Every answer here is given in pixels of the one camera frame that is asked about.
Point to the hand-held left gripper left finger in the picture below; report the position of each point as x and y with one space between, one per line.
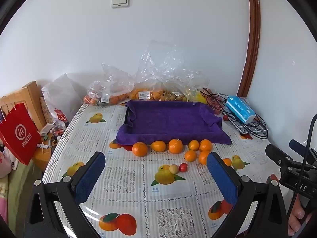
90 176

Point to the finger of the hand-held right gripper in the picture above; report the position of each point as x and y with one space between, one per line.
297 145
277 153

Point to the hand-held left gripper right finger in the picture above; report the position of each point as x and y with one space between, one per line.
221 178

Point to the round orange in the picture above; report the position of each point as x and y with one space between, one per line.
193 145
205 145
203 157
190 155
175 146
227 162
158 146
140 149

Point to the small tan longan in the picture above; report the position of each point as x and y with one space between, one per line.
174 169

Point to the purple towel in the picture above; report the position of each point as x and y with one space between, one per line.
168 119

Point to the person's right hand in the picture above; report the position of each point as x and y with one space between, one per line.
296 218

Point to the wooden side table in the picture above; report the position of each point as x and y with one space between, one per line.
42 157

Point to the blue tissue pack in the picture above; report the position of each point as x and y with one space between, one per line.
240 109

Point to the light green bedsheet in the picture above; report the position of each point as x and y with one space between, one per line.
22 191

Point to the clear bag of red tomatoes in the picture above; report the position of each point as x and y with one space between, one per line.
214 104

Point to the beige patterned box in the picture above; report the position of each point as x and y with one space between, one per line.
45 111

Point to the clear bag of leafy tangerines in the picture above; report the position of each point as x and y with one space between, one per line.
111 96

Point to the red paper bag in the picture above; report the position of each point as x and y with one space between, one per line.
18 133

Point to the white plastic bag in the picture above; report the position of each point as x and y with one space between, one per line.
60 96

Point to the yellow bananas in clear bag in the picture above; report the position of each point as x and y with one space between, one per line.
198 96

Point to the pink printed cloth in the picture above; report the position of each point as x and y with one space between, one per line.
6 163

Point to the clear bag of longans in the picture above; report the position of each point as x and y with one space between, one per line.
177 96

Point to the large clear bag of mandarins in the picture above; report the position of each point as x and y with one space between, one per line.
146 94

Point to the wooden chair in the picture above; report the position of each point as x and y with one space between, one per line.
29 96

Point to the brown wooden door frame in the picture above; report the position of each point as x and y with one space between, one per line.
250 42

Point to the white light switch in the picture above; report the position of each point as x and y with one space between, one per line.
120 0

